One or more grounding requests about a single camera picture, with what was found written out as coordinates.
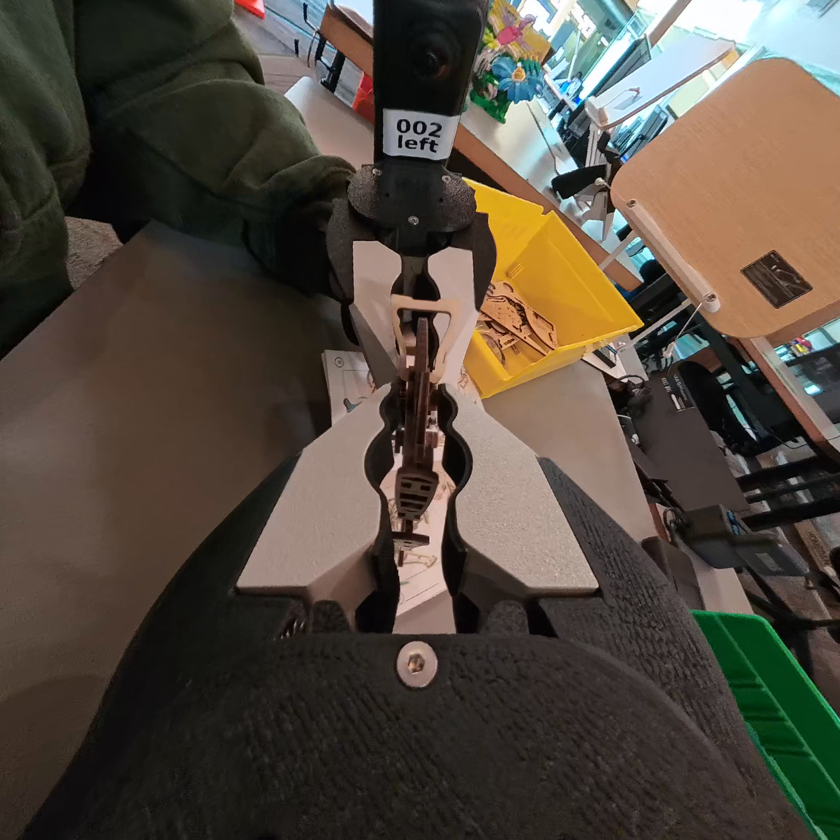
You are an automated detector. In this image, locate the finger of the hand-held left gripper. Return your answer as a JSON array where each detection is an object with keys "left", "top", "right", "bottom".
[
  {"left": 350, "top": 239, "right": 421, "bottom": 391},
  {"left": 425, "top": 245, "right": 483, "bottom": 383}
]

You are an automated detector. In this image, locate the toy brick flower bouquet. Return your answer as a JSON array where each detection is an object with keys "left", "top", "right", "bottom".
[{"left": 467, "top": 0, "right": 551, "bottom": 124}]

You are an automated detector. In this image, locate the wooden back chair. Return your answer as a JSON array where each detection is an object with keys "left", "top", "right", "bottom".
[{"left": 594, "top": 56, "right": 840, "bottom": 342}]

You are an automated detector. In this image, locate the person's left forearm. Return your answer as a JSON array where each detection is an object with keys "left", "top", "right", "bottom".
[{"left": 66, "top": 0, "right": 358, "bottom": 296}]

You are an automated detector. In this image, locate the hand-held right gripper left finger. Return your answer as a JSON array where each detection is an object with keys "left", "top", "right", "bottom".
[{"left": 235, "top": 381, "right": 401, "bottom": 601}]

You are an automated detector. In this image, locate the black equipment box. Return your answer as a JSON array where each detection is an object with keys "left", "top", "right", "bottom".
[{"left": 646, "top": 364, "right": 752, "bottom": 516}]

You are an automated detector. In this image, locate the grey desk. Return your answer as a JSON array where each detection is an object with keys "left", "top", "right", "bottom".
[{"left": 0, "top": 220, "right": 756, "bottom": 840}]

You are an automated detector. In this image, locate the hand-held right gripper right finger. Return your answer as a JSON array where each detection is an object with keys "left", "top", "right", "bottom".
[{"left": 444, "top": 386, "right": 601, "bottom": 599}]

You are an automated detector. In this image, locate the wooden cabin piece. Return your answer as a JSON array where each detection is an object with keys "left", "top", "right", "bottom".
[{"left": 391, "top": 467, "right": 439, "bottom": 569}]

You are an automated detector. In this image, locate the yellow plastic bin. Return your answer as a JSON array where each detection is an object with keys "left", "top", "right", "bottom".
[{"left": 459, "top": 177, "right": 645, "bottom": 399}]

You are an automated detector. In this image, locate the pile of wooden puzzle sheets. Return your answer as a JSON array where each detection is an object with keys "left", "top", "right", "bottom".
[{"left": 474, "top": 281, "right": 560, "bottom": 367}]

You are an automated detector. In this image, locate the green plastic bin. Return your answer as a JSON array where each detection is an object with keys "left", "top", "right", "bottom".
[{"left": 691, "top": 609, "right": 840, "bottom": 840}]

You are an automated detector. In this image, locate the puzzle instruction booklet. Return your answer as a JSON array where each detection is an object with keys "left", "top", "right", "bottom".
[{"left": 322, "top": 350, "right": 490, "bottom": 619}]

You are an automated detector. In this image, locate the wooden wheel assembly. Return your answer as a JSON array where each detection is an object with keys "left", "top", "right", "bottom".
[{"left": 390, "top": 294, "right": 458, "bottom": 475}]

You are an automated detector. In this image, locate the person's green jacket torso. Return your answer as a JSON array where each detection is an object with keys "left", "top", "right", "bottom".
[{"left": 0, "top": 0, "right": 93, "bottom": 358}]

